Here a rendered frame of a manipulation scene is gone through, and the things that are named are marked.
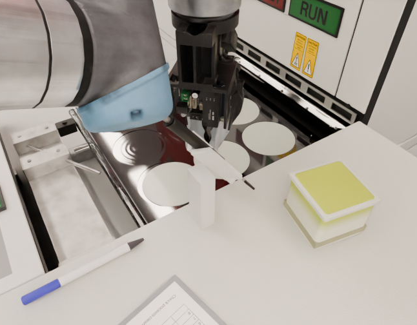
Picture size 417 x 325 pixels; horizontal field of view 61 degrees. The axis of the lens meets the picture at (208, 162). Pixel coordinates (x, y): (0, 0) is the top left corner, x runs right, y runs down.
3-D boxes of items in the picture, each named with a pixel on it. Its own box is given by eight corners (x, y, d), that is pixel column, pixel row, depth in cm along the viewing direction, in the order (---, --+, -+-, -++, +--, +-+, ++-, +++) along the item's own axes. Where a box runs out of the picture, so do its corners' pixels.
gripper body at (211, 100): (164, 126, 42) (154, 26, 34) (183, 88, 48) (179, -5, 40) (228, 134, 41) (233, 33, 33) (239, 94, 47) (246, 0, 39)
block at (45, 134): (56, 131, 72) (51, 119, 70) (61, 140, 70) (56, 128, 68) (14, 145, 69) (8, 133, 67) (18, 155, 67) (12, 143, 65)
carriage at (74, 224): (59, 140, 74) (55, 129, 72) (130, 275, 52) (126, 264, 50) (19, 154, 71) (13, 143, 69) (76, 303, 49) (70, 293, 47)
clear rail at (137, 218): (75, 112, 75) (73, 106, 74) (154, 238, 52) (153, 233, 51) (68, 114, 75) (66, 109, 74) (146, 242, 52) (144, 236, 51)
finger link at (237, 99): (206, 128, 49) (205, 72, 43) (208, 120, 50) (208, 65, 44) (239, 133, 48) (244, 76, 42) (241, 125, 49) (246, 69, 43)
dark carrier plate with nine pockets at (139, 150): (215, 69, 87) (215, 67, 87) (316, 146, 66) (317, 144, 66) (77, 113, 74) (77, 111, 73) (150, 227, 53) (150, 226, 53)
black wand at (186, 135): (162, 125, 31) (172, 114, 31) (155, 117, 32) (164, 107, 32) (251, 193, 47) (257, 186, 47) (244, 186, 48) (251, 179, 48)
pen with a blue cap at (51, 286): (141, 233, 43) (19, 295, 37) (144, 239, 42) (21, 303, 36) (142, 238, 43) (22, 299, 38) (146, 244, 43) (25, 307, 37)
